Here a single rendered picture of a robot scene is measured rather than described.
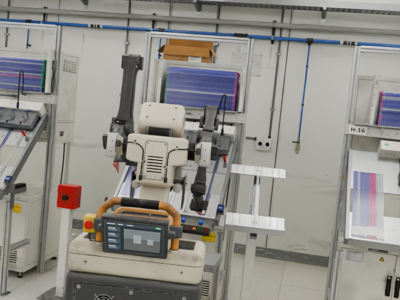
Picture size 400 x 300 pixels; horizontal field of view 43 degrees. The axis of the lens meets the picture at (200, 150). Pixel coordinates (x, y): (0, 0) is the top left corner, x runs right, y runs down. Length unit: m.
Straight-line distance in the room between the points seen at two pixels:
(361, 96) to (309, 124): 1.38
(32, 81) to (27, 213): 0.98
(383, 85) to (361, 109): 0.22
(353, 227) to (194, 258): 1.37
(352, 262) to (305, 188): 1.70
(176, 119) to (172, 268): 0.70
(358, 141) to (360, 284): 0.96
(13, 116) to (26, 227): 0.82
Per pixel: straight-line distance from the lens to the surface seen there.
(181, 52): 3.99
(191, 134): 3.57
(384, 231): 3.21
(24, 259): 4.06
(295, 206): 5.07
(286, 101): 5.01
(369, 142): 3.71
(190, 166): 3.45
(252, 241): 3.22
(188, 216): 3.18
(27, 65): 4.08
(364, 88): 3.71
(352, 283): 3.52
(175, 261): 2.05
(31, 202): 4.00
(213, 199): 3.26
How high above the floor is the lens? 1.37
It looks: 4 degrees down
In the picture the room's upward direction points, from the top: 6 degrees clockwise
